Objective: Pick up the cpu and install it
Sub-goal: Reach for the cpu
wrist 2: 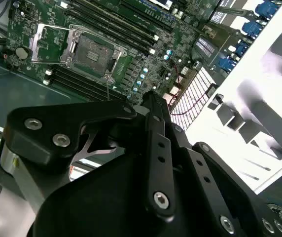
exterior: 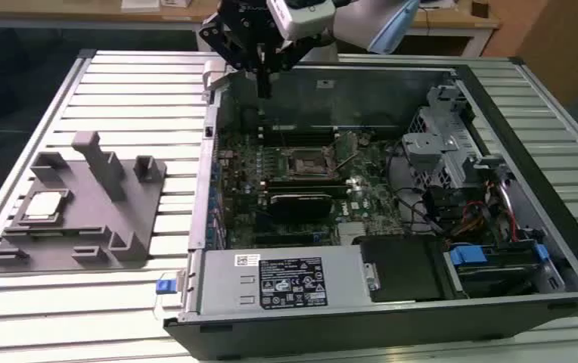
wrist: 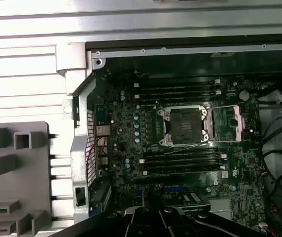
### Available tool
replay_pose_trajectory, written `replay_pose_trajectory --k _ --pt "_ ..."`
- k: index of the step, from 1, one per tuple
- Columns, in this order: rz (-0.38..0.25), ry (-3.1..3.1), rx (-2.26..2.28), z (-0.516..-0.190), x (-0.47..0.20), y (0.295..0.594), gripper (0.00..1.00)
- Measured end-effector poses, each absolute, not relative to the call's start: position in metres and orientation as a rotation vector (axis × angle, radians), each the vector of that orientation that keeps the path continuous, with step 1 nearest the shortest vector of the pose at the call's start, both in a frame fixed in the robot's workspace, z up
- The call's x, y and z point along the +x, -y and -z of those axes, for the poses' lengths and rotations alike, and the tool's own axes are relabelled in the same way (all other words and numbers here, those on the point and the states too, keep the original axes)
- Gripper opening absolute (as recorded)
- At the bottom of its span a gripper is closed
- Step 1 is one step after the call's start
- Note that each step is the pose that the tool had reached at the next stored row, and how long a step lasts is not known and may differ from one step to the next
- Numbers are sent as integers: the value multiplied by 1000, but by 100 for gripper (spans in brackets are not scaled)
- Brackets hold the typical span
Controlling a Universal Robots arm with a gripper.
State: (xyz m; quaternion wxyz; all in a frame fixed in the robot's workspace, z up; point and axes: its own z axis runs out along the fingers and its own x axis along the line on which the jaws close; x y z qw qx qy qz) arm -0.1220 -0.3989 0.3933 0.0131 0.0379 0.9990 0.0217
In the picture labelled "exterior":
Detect green motherboard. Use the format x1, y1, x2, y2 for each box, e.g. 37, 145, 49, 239
216, 126, 425, 251

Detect black PC case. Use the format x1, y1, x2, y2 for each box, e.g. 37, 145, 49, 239
161, 56, 578, 362

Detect black plastic shroud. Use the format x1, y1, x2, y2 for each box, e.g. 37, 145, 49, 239
357, 234, 456, 303

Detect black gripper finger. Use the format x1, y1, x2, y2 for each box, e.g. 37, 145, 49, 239
198, 14, 268, 100
265, 36, 312, 100

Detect wooden cabinet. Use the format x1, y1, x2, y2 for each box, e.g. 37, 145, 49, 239
484, 0, 578, 107

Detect black cable in case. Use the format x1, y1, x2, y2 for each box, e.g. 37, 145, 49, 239
388, 149, 448, 237

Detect grey plastic case foot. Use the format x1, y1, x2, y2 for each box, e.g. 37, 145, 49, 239
202, 60, 232, 92

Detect grey parts rack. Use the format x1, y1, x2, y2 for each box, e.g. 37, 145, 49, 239
0, 130, 169, 274

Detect grey power supply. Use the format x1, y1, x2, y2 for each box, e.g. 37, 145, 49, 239
181, 247, 374, 315

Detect grey plastic latch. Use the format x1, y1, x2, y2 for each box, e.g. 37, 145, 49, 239
464, 154, 506, 178

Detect silver CPU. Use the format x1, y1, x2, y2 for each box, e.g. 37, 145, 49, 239
24, 190, 68, 221

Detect green RAM stick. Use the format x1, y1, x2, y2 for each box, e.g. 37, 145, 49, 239
268, 184, 350, 199

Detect yellow wire bundle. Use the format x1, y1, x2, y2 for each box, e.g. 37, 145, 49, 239
448, 211, 496, 237

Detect black expansion slot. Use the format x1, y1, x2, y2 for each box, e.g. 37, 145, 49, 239
254, 233, 322, 246

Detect RAM slot black clips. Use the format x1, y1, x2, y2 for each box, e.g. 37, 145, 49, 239
264, 130, 334, 136
264, 138, 334, 144

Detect silver heatsink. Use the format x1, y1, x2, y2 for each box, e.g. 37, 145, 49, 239
337, 222, 370, 247

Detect wooden desk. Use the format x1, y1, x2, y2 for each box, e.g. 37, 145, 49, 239
0, 0, 502, 52

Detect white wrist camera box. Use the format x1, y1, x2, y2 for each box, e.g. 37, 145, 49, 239
268, 0, 340, 42

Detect red wire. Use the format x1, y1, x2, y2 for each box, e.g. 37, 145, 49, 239
506, 206, 522, 243

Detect hard disk in blue carrier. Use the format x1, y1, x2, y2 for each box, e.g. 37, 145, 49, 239
448, 244, 553, 299

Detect black graphics card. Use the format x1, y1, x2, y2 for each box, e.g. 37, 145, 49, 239
268, 191, 336, 223

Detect metal drive cage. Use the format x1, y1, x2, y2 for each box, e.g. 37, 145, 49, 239
401, 85, 493, 190

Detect CPU socket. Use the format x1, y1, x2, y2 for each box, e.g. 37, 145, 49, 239
280, 147, 340, 179

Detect metal case handle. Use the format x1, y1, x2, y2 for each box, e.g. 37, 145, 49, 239
153, 268, 193, 321

